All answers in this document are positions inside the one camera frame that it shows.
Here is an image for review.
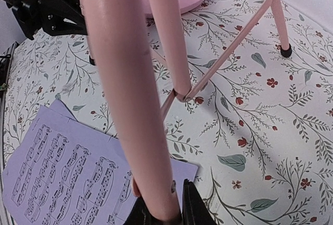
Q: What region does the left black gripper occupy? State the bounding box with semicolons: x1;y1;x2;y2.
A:
6;0;87;40

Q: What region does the pink music stand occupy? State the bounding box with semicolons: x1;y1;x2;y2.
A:
80;0;292;224

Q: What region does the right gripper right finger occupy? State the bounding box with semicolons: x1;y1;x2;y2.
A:
182;179;216;225

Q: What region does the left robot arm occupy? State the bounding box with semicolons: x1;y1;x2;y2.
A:
3;0;87;40

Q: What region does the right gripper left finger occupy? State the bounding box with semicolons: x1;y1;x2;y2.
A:
124;197;161;225

